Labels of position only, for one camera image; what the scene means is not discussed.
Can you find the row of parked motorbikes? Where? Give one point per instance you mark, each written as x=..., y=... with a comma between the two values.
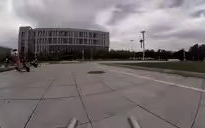
x=23, y=64

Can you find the large grey multi-storey building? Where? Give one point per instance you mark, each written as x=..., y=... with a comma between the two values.
x=61, y=41

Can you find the grass strip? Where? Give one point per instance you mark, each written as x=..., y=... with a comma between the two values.
x=176, y=66

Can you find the tall pale pole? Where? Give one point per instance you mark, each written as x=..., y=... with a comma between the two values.
x=143, y=45

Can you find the row of dark trees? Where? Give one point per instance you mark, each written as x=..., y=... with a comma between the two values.
x=163, y=54

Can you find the robot's own part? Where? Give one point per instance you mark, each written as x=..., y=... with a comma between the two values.
x=71, y=123
x=134, y=122

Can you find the dark manhole cover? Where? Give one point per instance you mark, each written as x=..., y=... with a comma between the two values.
x=96, y=72

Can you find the low dark building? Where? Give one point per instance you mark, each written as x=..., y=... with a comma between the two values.
x=0, y=52

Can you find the grey concrete slab pavement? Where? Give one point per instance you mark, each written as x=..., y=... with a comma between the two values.
x=100, y=96

